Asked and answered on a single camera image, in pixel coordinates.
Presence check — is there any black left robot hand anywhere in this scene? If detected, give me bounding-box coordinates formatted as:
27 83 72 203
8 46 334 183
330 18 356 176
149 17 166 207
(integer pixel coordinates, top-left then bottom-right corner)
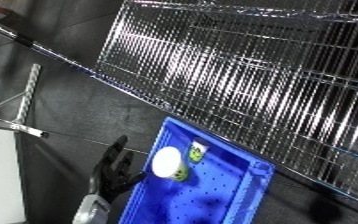
86 134 148 204

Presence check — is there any green-banded white paper cup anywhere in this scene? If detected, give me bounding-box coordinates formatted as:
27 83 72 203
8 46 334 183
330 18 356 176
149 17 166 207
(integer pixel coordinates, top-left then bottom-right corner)
150 146 190 183
187 139 211 164

